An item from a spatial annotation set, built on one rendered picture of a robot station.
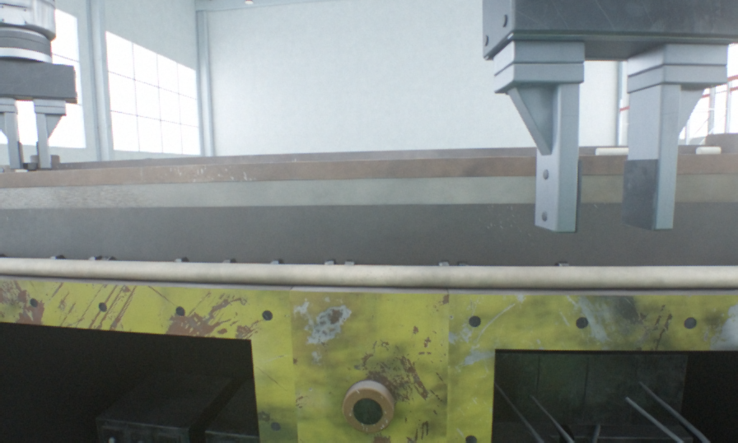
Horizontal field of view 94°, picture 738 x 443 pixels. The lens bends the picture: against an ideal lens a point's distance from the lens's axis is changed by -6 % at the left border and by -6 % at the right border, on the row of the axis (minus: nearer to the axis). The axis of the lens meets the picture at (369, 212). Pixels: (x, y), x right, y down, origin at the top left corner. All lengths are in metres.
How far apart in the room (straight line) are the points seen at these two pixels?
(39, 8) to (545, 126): 0.67
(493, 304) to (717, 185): 0.29
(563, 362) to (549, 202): 0.57
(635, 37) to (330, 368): 0.37
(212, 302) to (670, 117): 0.41
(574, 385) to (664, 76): 0.63
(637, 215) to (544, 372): 0.54
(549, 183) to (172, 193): 0.43
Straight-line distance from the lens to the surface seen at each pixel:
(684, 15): 0.26
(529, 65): 0.22
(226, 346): 1.20
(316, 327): 0.40
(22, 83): 0.71
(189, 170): 0.51
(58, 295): 0.56
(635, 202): 0.26
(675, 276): 0.45
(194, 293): 0.44
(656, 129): 0.25
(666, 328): 0.45
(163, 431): 0.88
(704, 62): 0.27
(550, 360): 0.76
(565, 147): 0.22
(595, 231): 0.47
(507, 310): 0.38
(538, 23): 0.21
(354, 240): 0.44
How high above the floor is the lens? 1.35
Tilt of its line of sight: 7 degrees down
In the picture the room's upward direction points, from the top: 1 degrees counter-clockwise
